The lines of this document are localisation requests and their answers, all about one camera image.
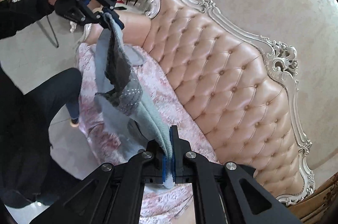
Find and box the light blue sweater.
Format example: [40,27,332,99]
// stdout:
[94,12,176,189]

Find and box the pink floral blanket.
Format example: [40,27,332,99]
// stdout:
[76,43,219,224]

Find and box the beige tufted leather sofa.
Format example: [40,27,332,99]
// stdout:
[70,0,316,224]

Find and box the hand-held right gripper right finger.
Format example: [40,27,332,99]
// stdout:
[170,126,307,224]

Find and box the person's left forearm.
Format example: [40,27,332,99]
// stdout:
[0,0,56,41]

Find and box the person's leg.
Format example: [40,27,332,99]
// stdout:
[40,67,83,120]

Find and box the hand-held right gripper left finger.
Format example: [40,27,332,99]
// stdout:
[29,139,171,224]

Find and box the black metal leg stand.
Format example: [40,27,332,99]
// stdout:
[36,14,60,48]

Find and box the light grey garment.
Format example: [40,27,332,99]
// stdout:
[123,44,146,67]

